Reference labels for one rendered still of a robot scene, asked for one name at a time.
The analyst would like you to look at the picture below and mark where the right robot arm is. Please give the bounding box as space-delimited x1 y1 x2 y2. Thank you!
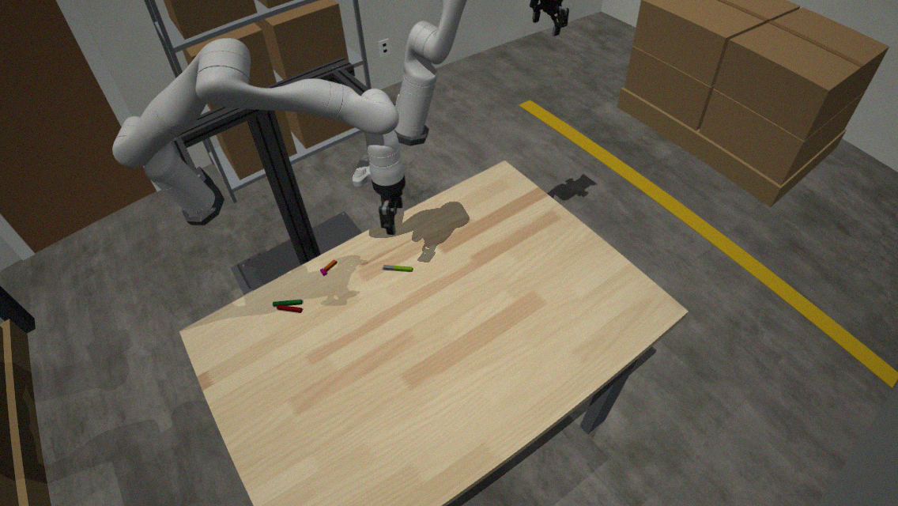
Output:
112 38 404 217

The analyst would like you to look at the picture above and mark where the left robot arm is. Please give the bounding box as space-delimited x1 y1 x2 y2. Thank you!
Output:
395 0 467 137

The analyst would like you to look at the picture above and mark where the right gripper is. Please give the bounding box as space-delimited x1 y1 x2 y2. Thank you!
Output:
372 174 406 235

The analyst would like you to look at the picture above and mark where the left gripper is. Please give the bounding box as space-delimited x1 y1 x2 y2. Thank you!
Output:
530 0 569 36

